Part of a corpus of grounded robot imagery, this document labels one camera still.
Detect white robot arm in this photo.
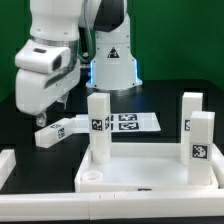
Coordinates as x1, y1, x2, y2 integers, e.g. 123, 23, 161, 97
15, 0, 142, 127

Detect white marker base sheet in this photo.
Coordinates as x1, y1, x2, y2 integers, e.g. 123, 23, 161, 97
74, 112, 161, 133

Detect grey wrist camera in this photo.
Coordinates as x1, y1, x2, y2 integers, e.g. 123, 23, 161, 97
15, 40, 71, 74

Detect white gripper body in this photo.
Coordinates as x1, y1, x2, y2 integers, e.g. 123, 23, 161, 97
15, 63, 80, 116

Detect white U-shaped fence frame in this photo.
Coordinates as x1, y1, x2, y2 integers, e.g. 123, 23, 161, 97
0, 150, 224, 222

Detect white desk tabletop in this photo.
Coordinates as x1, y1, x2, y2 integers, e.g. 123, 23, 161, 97
74, 143, 221, 193

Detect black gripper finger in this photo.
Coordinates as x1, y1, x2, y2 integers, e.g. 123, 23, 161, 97
36, 112, 47, 127
57, 93, 69, 109

